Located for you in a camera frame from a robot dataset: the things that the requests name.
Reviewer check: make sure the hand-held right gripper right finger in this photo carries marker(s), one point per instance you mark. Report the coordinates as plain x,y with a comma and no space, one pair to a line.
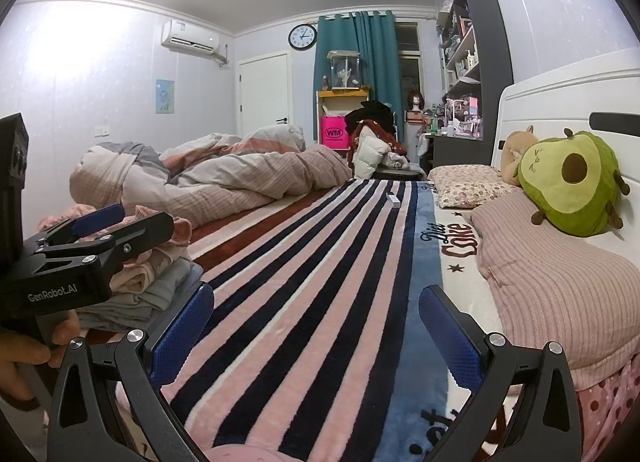
450,337

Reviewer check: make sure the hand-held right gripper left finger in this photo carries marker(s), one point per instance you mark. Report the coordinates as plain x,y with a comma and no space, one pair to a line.
182,332

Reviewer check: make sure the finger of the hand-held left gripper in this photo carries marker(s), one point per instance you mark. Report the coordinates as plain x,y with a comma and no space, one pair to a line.
145,234
97,219

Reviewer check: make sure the person's left hand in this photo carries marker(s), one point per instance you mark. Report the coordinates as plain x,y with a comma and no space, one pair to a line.
20,367

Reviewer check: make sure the beige folded garment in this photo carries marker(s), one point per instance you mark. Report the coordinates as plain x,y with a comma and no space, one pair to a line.
150,267

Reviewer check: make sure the stack of folded clothes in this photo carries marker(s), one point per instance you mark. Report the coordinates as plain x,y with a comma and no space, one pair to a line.
160,292

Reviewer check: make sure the pink ribbed pillow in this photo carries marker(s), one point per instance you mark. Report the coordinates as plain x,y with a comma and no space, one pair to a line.
550,282

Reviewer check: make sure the beige and pink duvet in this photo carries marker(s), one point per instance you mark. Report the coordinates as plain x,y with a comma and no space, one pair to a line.
250,176

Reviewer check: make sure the striped bed blanket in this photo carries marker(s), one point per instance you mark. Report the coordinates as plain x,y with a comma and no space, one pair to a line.
325,292

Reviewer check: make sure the small white box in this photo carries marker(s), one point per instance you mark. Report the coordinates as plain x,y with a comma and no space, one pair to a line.
394,201

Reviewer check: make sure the floral pillow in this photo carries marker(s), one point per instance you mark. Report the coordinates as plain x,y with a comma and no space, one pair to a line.
465,184

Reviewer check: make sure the pink polka dot bed sheet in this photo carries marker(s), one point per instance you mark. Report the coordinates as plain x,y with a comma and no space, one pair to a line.
610,407

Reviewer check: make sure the white door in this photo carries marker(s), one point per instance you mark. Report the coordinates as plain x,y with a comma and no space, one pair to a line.
262,96

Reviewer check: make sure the green avocado plush toy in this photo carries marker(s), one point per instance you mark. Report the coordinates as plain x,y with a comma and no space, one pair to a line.
590,202

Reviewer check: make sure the brown plush toy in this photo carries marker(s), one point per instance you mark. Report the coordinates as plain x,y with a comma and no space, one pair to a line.
515,146

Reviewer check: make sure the white air conditioner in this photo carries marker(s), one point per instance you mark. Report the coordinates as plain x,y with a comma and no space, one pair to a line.
190,34

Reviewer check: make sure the pile of clothes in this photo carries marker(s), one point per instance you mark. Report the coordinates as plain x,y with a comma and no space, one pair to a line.
372,141

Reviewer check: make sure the pink WM bag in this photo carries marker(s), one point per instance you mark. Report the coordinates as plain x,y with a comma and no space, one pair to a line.
334,132

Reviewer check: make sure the wig mannequin head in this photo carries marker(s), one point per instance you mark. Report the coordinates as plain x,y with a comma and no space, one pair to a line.
415,104

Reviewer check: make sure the yellow shelf unit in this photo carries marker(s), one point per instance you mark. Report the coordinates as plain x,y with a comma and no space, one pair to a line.
345,101

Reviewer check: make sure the white bed headboard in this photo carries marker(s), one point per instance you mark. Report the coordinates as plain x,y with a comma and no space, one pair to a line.
550,101

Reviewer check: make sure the glass display case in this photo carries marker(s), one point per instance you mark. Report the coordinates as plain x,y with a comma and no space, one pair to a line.
344,70

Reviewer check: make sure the window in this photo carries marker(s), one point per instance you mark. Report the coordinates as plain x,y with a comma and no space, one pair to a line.
409,71

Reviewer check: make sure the teal curtain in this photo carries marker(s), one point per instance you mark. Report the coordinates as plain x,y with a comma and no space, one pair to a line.
375,66

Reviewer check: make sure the dark cluttered bookshelf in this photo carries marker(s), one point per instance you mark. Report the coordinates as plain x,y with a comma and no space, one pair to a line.
492,41

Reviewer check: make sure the white light switch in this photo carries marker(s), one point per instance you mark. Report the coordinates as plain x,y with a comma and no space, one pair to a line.
101,131

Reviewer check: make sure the light blue wall poster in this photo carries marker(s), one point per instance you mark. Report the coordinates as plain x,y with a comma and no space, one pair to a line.
165,96

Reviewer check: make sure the round wall clock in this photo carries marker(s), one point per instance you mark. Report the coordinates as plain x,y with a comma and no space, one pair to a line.
303,36

